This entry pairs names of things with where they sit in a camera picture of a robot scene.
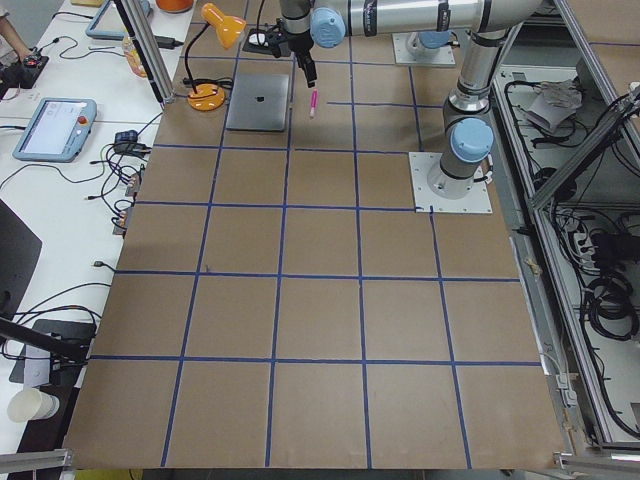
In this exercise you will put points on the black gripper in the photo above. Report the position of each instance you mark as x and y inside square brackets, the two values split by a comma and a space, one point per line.
[301, 45]

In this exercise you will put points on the pink pen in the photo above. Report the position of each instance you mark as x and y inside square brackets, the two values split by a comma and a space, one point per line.
[313, 103]

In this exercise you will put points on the white computer mouse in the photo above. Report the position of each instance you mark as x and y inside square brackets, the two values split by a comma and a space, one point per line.
[257, 39]

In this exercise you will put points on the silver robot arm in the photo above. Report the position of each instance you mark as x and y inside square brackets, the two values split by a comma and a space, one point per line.
[492, 25]

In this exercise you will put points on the silver laptop notebook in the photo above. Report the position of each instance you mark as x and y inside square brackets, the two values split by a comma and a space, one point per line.
[258, 102]

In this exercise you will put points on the black mousepad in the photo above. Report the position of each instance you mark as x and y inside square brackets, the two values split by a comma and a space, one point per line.
[273, 41]

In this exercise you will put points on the orange desk lamp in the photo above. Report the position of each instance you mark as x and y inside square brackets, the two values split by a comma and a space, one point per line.
[207, 57]

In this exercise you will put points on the orange drink bottle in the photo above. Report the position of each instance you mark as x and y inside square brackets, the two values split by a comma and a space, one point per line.
[133, 59]

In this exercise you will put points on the black power adapter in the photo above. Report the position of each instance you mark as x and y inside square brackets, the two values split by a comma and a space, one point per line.
[127, 143]

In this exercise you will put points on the blue teach pendant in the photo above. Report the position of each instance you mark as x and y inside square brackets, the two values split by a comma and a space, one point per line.
[106, 24]
[57, 130]

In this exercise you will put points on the black monitor stand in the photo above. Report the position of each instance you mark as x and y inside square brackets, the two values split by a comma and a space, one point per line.
[53, 353]

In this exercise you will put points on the white paper cup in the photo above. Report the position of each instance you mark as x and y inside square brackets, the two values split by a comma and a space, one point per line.
[32, 404]

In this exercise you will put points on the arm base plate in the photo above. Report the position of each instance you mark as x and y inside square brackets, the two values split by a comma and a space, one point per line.
[409, 51]
[435, 192]

